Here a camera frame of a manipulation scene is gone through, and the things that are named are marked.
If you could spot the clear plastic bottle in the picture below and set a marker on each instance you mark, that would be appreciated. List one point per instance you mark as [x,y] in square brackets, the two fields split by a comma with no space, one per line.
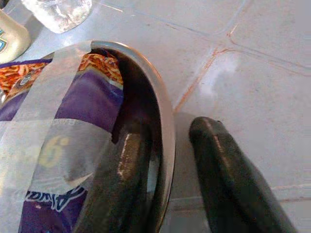
[58,14]

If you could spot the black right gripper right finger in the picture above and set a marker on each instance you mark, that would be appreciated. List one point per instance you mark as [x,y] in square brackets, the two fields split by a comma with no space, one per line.
[230,184]

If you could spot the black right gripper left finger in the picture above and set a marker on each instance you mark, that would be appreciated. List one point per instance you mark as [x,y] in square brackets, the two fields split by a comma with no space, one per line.
[121,194]

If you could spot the round metal bowl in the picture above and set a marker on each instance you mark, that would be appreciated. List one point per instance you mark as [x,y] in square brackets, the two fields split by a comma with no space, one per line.
[166,136]

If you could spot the translucent tape strip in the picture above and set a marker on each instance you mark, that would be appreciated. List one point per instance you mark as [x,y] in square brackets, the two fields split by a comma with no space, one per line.
[24,150]
[56,80]

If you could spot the purple noodle packet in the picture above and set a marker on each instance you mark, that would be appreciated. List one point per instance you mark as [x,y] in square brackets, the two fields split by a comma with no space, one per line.
[90,97]

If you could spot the cream bottle with teal print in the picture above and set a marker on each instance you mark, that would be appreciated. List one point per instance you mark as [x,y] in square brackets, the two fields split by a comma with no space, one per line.
[12,41]

